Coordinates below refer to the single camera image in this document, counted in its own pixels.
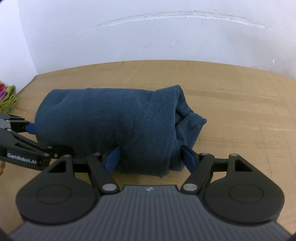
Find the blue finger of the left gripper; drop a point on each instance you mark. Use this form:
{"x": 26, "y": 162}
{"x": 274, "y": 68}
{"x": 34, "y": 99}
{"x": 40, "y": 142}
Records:
{"x": 58, "y": 151}
{"x": 31, "y": 129}

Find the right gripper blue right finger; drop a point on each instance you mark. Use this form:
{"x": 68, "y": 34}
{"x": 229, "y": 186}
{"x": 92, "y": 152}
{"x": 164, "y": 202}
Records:
{"x": 200, "y": 168}

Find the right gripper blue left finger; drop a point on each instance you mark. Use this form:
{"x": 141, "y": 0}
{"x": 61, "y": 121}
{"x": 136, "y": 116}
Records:
{"x": 100, "y": 168}

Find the dark blue pants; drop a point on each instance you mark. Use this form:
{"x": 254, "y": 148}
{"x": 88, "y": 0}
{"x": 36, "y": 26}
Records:
{"x": 149, "y": 126}

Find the person's left hand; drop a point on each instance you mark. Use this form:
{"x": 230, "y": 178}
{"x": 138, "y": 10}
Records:
{"x": 2, "y": 167}

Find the green folded garment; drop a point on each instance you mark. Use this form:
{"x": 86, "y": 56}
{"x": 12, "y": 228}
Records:
{"x": 10, "y": 100}

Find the pink folded garment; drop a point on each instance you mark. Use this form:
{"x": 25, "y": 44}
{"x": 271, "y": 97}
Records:
{"x": 2, "y": 90}

